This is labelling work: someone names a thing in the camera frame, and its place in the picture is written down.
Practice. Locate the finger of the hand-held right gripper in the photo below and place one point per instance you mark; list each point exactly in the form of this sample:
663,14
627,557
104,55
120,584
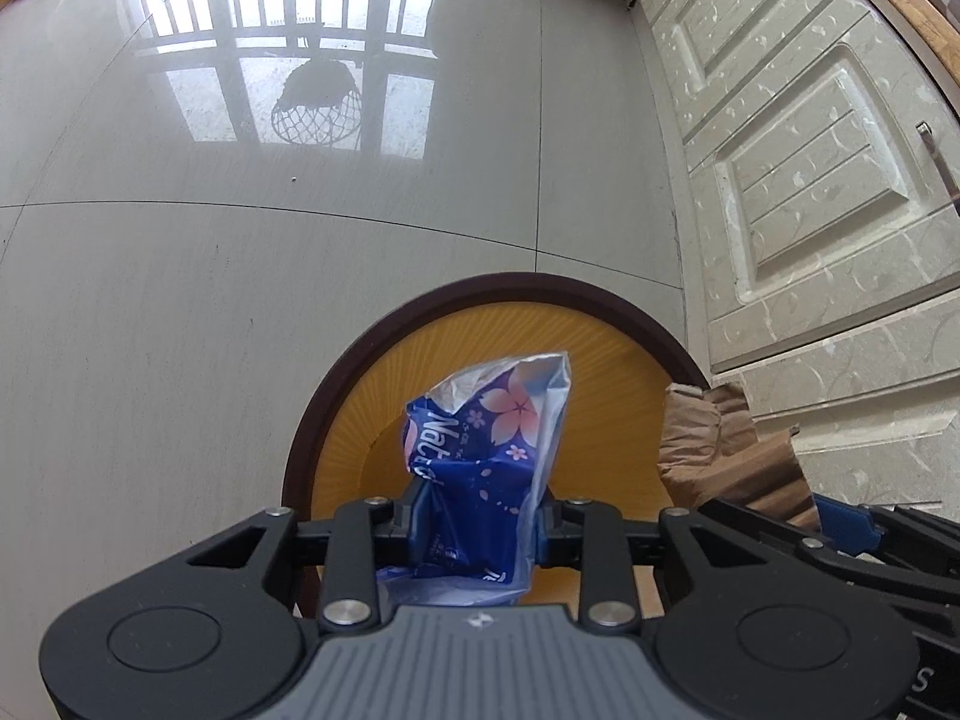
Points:
862,574
844,525

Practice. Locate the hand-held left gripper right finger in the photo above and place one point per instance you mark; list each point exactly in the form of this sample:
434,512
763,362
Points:
555,536

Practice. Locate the blue floral plastic wrapper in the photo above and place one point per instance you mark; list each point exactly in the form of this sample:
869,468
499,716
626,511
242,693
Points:
480,480

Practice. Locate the cream cabinet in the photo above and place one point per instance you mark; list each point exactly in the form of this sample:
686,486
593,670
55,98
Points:
795,240

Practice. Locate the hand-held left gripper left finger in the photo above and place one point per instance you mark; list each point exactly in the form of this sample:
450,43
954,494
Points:
401,534

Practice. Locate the brown paper bag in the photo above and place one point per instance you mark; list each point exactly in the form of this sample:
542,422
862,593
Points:
720,457

